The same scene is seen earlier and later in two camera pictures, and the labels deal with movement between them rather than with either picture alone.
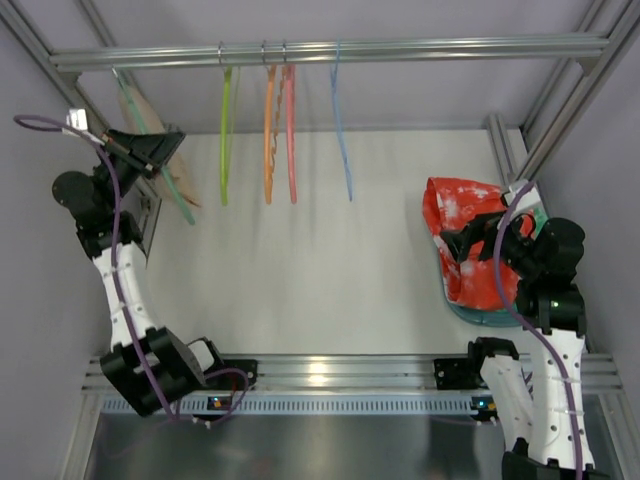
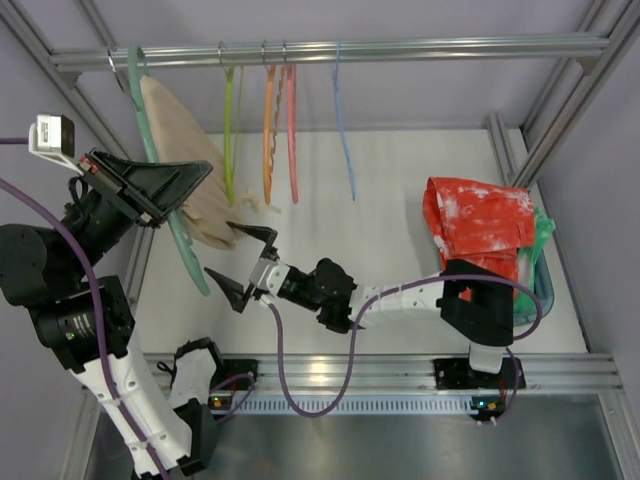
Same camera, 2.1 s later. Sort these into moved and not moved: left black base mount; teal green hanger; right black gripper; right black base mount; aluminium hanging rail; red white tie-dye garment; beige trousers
Moved: beige trousers; right black gripper; teal green hanger
Not moved: aluminium hanging rail; left black base mount; red white tie-dye garment; right black base mount
